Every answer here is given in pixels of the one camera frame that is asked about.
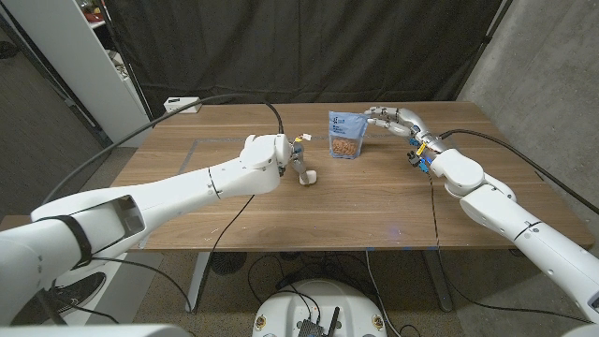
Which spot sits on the white power strip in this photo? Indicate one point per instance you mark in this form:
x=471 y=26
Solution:
x=180 y=106

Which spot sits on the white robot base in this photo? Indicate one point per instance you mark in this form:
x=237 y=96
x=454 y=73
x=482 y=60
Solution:
x=281 y=309

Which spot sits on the black backdrop stand pole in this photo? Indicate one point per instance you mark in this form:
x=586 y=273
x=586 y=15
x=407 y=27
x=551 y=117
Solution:
x=140 y=96
x=485 y=47

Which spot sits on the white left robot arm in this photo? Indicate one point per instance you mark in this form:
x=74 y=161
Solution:
x=164 y=192

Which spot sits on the white table leg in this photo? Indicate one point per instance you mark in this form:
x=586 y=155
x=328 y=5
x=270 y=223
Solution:
x=199 y=281

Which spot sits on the white airpods case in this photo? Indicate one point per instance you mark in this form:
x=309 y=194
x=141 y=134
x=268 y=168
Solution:
x=311 y=177

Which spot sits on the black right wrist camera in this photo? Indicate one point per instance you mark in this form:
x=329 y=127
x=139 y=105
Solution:
x=414 y=158

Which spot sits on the brown cardboard box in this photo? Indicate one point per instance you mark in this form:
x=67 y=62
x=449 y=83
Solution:
x=11 y=221

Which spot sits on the black backdrop curtain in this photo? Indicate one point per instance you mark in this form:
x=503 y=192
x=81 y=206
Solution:
x=281 y=47

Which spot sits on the grey table leg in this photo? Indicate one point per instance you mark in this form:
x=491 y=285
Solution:
x=437 y=281

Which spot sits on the black antenna module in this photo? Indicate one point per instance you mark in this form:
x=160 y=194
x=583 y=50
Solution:
x=313 y=327

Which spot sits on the red shelf item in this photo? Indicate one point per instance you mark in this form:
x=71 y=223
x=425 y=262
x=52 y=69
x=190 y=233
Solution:
x=93 y=16

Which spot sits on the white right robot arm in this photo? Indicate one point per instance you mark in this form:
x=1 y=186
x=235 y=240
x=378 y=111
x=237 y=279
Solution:
x=505 y=215

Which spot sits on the round black floor fan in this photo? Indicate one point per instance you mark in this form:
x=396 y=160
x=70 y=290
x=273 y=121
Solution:
x=228 y=263

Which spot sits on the white shelf cabinet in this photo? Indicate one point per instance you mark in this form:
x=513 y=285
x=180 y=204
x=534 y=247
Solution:
x=70 y=56

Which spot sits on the blue almond food bag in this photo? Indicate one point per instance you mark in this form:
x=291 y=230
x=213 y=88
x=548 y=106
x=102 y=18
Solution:
x=348 y=136

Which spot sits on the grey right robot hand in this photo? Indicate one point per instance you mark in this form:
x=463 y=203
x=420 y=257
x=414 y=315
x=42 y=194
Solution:
x=407 y=121

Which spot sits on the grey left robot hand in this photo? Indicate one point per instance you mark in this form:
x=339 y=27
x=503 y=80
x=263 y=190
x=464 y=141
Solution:
x=299 y=161

